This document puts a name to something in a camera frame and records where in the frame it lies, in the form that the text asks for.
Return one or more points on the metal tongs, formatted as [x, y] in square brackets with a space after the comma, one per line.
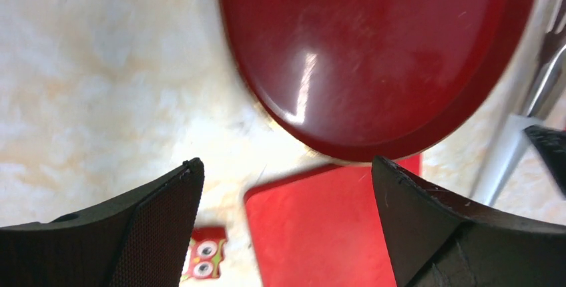
[534, 96]

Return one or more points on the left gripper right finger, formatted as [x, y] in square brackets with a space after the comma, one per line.
[436, 237]

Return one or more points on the red owl number block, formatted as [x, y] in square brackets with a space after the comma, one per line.
[205, 254]

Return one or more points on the round dark red tray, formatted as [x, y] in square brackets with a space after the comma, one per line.
[355, 79]

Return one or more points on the red rectangular lid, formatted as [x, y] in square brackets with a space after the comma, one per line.
[319, 228]

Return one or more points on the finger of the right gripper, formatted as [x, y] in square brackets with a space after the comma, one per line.
[550, 145]

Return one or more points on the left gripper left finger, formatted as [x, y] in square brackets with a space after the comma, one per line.
[139, 238]

